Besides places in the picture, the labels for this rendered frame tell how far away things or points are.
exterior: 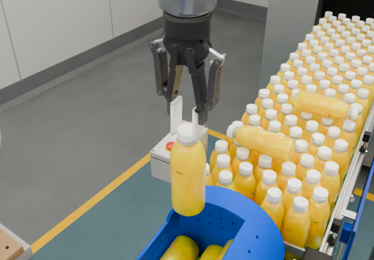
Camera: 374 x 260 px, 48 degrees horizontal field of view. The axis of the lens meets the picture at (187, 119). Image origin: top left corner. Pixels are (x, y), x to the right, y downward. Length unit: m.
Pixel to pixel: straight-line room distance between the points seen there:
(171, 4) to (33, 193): 2.39
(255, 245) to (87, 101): 2.99
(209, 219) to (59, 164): 2.13
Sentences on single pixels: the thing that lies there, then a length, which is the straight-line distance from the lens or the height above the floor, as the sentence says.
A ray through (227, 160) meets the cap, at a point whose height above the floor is 1.10.
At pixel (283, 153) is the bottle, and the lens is 1.23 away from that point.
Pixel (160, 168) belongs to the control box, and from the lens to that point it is 1.29.
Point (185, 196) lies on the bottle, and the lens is 0.83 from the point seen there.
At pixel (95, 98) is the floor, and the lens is 3.76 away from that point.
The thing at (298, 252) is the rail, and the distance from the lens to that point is 1.21.
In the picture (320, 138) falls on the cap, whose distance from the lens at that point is 1.39.
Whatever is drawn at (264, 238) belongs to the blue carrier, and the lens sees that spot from 0.92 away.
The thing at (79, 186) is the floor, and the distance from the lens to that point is 2.86.
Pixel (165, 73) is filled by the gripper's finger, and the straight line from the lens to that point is 0.73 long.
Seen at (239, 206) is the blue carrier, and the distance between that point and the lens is 0.92.
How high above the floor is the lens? 1.88
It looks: 34 degrees down
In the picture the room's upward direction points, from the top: straight up
